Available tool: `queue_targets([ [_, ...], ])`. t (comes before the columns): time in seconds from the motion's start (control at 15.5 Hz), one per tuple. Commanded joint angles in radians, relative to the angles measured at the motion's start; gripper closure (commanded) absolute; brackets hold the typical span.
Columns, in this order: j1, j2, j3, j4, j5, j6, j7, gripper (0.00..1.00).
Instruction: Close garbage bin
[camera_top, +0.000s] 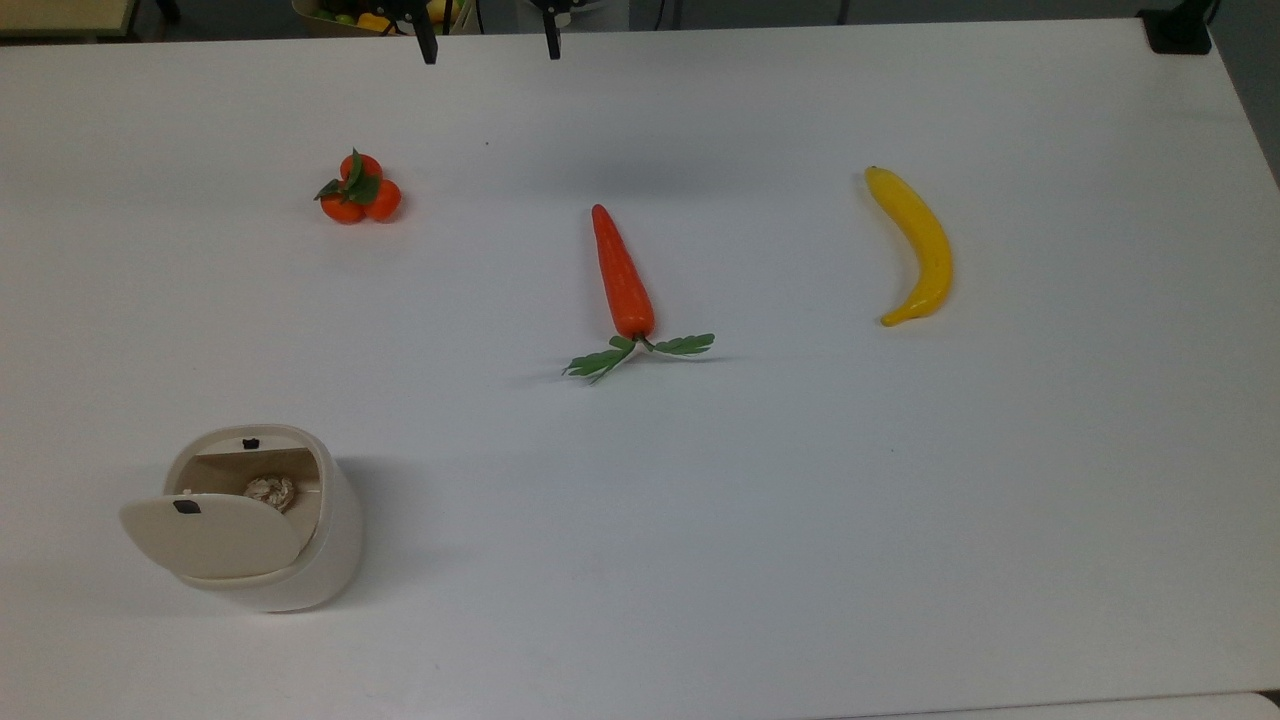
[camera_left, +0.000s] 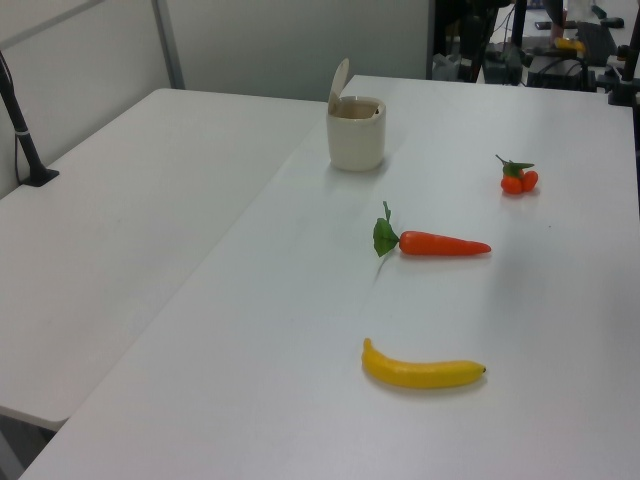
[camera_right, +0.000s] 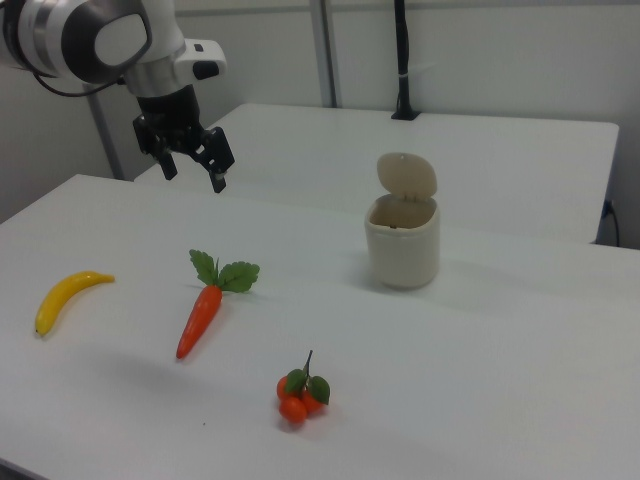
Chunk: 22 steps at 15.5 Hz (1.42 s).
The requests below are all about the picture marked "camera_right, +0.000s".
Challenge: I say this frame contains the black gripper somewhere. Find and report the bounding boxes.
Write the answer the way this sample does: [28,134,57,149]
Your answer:
[131,83,237,195]

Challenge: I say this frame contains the beige bin lid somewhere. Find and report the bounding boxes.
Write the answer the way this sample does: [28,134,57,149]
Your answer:
[375,152,439,201]

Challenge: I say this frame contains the cream mini garbage bin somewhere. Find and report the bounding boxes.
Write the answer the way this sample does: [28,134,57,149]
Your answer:
[363,193,442,292]

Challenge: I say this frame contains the orange toy carrot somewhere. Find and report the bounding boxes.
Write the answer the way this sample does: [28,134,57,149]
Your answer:
[175,248,262,361]

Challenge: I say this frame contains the yellow toy banana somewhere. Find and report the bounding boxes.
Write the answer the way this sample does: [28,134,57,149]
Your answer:
[33,270,117,338]

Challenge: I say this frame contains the toy tangerine cluster with leaves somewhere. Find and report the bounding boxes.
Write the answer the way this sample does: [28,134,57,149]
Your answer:
[276,349,332,426]

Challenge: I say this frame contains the grey metal post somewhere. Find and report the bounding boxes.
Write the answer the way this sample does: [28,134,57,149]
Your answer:
[83,93,125,181]

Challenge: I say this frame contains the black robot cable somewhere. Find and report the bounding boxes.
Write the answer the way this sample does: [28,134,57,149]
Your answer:
[31,69,127,99]

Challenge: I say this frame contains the grey aluminium partition post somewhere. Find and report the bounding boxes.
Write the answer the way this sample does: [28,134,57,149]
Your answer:
[308,0,342,109]

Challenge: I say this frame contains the black camera pole with base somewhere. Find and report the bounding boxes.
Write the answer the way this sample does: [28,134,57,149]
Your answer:
[390,0,422,122]

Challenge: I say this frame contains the black wall cable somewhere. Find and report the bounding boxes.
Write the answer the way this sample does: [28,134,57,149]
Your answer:
[603,198,622,248]

